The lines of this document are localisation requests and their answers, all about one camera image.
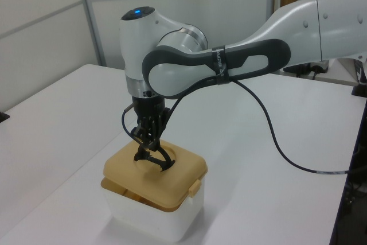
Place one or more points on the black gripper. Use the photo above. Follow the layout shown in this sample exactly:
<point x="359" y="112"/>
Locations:
<point x="149" y="107"/>

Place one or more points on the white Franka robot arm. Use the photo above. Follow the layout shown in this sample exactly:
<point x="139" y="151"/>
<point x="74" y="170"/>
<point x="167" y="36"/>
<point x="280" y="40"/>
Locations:
<point x="177" y="78"/>

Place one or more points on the white plastic tool case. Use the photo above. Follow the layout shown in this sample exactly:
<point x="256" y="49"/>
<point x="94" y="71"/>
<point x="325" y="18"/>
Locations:
<point x="155" y="222"/>

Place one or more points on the black monitor foot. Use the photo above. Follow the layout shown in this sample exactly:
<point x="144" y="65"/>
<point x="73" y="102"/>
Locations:
<point x="306" y="68"/>

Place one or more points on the black stand base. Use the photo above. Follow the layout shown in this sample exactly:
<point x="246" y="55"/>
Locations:
<point x="360" y="87"/>

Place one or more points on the grey partition post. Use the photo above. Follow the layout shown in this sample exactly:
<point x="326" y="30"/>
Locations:
<point x="90" y="18"/>

